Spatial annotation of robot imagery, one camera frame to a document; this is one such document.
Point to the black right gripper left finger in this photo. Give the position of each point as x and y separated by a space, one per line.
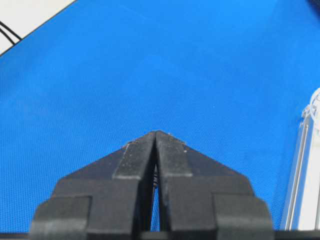
109 199

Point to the aluminium extrusion frame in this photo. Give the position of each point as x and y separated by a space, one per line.
301 209

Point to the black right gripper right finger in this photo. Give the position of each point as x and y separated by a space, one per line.
202 199

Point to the white zip tie loop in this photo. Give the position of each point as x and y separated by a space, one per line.
312 108

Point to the blue cloth mat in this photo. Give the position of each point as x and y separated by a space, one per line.
230 78

